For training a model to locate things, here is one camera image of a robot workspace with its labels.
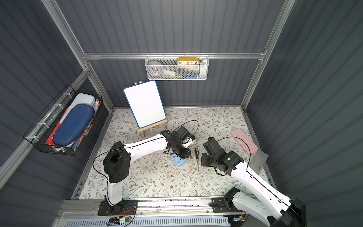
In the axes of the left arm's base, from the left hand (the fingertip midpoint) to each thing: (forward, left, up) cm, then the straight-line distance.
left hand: (190, 158), depth 83 cm
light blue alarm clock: (0, +8, -4) cm, 9 cm away
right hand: (-2, -9, +6) cm, 11 cm away
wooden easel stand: (+22, +33, 0) cm, 40 cm away
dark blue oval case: (+8, +56, +26) cm, 63 cm away
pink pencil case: (+23, -38, -6) cm, 44 cm away
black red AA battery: (+4, -1, -7) cm, 8 cm away
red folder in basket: (0, +66, +23) cm, 70 cm away
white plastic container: (+24, +61, +26) cm, 71 cm away
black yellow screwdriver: (+8, -5, -6) cm, 11 cm away
